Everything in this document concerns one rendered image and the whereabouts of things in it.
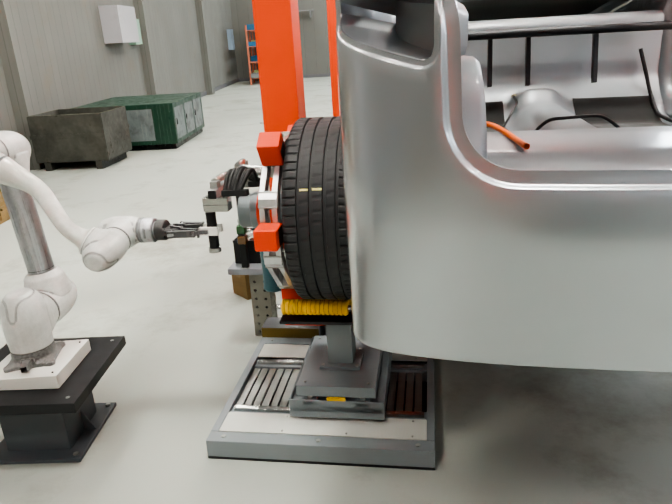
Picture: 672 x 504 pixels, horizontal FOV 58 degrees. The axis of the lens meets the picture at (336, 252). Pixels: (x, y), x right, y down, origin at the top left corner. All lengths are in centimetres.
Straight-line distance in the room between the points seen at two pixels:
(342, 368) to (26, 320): 118
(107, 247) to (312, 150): 74
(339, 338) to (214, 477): 67
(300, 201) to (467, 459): 110
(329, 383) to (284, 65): 131
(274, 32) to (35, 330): 149
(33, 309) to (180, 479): 82
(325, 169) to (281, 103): 80
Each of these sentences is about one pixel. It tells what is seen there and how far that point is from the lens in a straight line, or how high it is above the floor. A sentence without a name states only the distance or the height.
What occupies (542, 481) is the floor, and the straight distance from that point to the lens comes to 227.
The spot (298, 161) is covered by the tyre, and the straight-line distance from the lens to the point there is 194.
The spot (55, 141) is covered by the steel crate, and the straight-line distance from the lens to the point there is 854.
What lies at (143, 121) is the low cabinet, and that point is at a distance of 936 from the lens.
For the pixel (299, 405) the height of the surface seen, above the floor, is 14.
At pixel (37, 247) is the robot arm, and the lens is 260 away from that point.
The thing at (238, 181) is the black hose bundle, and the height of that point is 101.
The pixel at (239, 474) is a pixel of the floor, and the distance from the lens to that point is 230.
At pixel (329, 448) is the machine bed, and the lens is 224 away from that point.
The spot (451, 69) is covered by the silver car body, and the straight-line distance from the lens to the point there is 108.
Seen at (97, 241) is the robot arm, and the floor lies 85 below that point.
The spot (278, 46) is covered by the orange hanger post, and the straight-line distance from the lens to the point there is 263.
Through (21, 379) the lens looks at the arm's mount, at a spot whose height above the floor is 34.
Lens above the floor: 144
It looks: 20 degrees down
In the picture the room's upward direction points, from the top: 3 degrees counter-clockwise
